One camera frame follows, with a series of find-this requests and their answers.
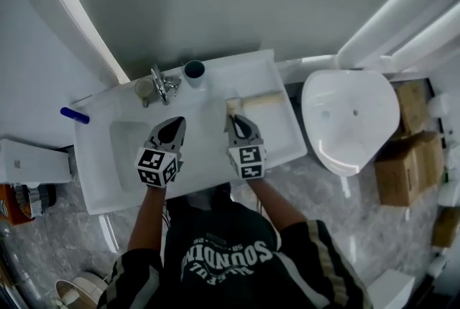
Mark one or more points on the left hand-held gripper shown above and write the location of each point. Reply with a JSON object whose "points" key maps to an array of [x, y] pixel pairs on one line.
{"points": [[156, 165]]}

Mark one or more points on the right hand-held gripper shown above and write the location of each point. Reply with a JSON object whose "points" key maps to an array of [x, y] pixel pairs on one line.
{"points": [[248, 160]]}

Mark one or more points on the grey cup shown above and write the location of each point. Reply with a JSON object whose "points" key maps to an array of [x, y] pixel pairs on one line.
{"points": [[194, 75]]}

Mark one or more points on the person's right forearm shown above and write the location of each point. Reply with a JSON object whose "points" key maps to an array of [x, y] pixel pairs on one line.
{"points": [[273, 203]]}

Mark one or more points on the person's left forearm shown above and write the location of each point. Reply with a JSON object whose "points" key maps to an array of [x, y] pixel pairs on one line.
{"points": [[147, 217]]}

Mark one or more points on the white sink vanity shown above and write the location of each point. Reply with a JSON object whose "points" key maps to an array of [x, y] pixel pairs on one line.
{"points": [[201, 164]]}

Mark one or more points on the chrome faucet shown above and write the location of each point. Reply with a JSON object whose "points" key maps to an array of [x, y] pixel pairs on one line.
{"points": [[163, 85]]}

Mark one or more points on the beige mug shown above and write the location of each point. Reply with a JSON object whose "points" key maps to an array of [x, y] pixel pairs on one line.
{"points": [[144, 87]]}

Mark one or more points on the white ceramic basin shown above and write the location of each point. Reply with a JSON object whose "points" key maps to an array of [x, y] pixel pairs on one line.
{"points": [[348, 128]]}

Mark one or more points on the white water dispenser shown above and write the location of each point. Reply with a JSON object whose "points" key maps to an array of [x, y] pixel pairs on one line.
{"points": [[32, 160]]}

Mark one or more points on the grey ribbed roll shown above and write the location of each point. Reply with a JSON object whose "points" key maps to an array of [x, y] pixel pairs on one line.
{"points": [[36, 199]]}

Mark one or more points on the black shirt with striped sleeves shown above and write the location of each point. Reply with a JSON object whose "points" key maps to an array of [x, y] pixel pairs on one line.
{"points": [[223, 282]]}

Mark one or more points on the large cardboard box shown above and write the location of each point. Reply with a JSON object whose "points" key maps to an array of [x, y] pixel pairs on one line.
{"points": [[406, 171]]}

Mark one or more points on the orange box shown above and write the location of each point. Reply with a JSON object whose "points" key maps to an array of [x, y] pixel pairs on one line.
{"points": [[10, 207]]}

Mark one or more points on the small cardboard box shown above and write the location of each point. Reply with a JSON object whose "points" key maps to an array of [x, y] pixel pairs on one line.
{"points": [[445, 228], [411, 106]]}

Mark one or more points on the round white waste bin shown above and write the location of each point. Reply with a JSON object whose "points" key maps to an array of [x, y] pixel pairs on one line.
{"points": [[82, 291]]}

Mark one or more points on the white box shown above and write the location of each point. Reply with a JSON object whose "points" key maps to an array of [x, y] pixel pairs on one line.
{"points": [[390, 291]]}

